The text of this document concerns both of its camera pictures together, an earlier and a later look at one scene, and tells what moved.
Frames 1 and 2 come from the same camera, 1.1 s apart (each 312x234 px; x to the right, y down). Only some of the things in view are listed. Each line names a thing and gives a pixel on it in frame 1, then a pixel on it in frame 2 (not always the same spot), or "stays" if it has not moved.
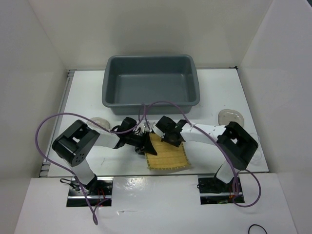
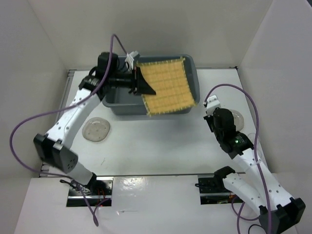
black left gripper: x=145 y=145 to x=139 y=84
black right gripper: x=176 y=144 to x=208 y=119
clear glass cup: x=257 y=156 stays
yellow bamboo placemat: x=168 y=156 to x=168 y=79
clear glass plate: x=100 y=121 stays
